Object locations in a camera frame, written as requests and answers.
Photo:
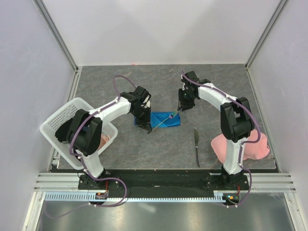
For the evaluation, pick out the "aluminium frame post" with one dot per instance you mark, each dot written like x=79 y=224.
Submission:
x=55 y=32
x=266 y=32

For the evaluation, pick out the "white plastic perforated basket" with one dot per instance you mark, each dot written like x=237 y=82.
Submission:
x=66 y=112

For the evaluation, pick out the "right aluminium frame post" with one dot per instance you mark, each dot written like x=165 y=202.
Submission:
x=266 y=32

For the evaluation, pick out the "pink cap in basket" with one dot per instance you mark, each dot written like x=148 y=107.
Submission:
x=104 y=140

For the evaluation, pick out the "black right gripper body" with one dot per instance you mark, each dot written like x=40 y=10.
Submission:
x=188 y=101

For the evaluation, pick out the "iridescent rainbow fork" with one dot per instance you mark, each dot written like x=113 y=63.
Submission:
x=163 y=121

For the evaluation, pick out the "blue cloth napkin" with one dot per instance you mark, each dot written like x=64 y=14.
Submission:
x=166 y=120

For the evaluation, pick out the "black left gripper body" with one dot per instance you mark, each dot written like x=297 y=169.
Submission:
x=142 y=115

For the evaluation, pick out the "silver table knife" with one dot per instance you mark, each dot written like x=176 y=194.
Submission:
x=196 y=141

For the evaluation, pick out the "left aluminium frame post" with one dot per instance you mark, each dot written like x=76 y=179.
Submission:
x=55 y=32

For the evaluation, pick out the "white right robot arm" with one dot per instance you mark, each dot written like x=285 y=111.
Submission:
x=236 y=120

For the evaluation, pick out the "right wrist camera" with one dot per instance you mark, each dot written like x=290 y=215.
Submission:
x=188 y=78

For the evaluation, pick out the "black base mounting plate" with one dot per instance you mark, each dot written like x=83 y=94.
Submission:
x=164 y=182

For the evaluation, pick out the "pink baseball cap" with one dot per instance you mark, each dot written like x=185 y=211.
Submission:
x=254 y=151

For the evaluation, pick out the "light blue cable duct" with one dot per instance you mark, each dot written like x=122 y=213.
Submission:
x=95 y=197

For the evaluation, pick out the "black cloth in basket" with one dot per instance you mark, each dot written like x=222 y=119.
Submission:
x=62 y=131

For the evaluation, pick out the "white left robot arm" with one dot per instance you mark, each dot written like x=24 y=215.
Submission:
x=85 y=132

